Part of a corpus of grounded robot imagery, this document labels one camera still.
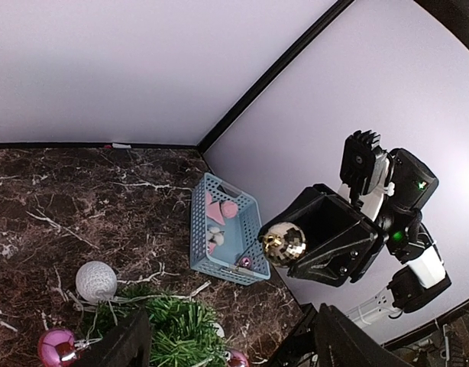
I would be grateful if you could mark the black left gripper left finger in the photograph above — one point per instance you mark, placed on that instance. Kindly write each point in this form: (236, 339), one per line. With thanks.
(127, 344)

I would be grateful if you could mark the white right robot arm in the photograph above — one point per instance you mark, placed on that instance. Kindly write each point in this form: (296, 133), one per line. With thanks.
(415, 285)

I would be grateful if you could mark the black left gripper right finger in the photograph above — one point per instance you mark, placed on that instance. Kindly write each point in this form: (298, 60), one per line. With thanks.
(340, 342)

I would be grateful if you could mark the blue plastic basket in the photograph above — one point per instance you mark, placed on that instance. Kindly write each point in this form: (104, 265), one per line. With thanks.
(214, 249)

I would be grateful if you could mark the gold disco ball ornament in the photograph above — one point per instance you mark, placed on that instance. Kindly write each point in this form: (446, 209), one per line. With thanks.
(283, 244)

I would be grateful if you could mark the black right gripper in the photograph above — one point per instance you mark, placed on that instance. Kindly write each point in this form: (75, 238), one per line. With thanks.
(378, 206)

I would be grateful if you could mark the small green christmas tree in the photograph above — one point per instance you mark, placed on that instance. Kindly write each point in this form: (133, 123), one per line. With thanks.
(183, 332)

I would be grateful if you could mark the clear string light garland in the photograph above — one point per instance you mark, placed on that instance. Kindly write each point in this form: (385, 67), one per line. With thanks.
(130, 291)

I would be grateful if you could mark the pink bow ornament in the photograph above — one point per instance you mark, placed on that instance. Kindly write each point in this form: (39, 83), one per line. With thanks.
(220, 211)

